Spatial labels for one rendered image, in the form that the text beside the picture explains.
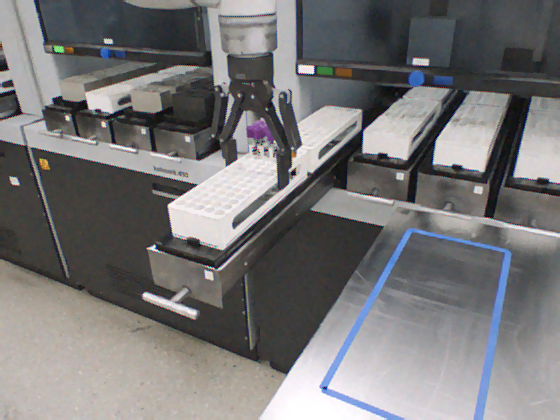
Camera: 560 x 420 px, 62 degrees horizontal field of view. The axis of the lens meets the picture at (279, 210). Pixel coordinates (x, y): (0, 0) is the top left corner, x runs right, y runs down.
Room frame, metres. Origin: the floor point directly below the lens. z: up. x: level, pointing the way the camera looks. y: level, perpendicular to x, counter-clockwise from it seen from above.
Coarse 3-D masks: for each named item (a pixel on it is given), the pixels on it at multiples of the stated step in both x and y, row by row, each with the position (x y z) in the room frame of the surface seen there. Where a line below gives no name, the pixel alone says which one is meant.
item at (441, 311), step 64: (384, 256) 0.54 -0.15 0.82; (448, 256) 0.54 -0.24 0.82; (512, 256) 0.53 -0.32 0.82; (384, 320) 0.41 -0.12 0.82; (448, 320) 0.41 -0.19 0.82; (512, 320) 0.41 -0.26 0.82; (320, 384) 0.32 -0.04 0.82; (384, 384) 0.32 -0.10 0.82; (448, 384) 0.32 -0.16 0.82; (512, 384) 0.32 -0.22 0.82
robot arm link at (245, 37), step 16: (224, 16) 0.74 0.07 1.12; (240, 16) 0.73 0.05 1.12; (256, 16) 0.72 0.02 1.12; (272, 16) 0.74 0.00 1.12; (224, 32) 0.74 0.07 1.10; (240, 32) 0.72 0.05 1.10; (256, 32) 0.72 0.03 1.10; (272, 32) 0.74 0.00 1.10; (224, 48) 0.74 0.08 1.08; (240, 48) 0.72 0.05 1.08; (256, 48) 0.72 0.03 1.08; (272, 48) 0.75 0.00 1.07
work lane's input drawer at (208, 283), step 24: (360, 144) 1.05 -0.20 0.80; (336, 168) 0.92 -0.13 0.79; (312, 192) 0.82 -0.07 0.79; (264, 216) 0.68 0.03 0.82; (288, 216) 0.73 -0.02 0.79; (168, 240) 0.61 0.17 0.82; (192, 240) 0.60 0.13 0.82; (240, 240) 0.61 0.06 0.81; (264, 240) 0.65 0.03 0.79; (168, 264) 0.59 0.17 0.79; (192, 264) 0.56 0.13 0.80; (216, 264) 0.55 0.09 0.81; (240, 264) 0.59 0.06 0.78; (168, 288) 0.59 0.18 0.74; (192, 288) 0.57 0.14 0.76; (216, 288) 0.54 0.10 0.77; (192, 312) 0.52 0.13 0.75
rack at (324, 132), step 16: (320, 112) 1.11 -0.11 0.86; (336, 112) 1.11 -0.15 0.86; (352, 112) 1.10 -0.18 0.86; (304, 128) 0.99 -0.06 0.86; (320, 128) 0.98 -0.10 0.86; (336, 128) 0.98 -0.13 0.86; (352, 128) 1.09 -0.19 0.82; (304, 144) 0.89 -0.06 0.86; (320, 144) 0.89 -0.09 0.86; (336, 144) 1.02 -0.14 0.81; (320, 160) 0.89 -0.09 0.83
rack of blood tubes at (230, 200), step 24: (240, 168) 0.77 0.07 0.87; (264, 168) 0.76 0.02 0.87; (192, 192) 0.68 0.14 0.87; (216, 192) 0.67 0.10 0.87; (240, 192) 0.67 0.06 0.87; (264, 192) 0.77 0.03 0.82; (288, 192) 0.76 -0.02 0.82; (192, 216) 0.60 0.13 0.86; (216, 216) 0.59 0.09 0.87; (240, 216) 0.69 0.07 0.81; (216, 240) 0.58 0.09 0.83
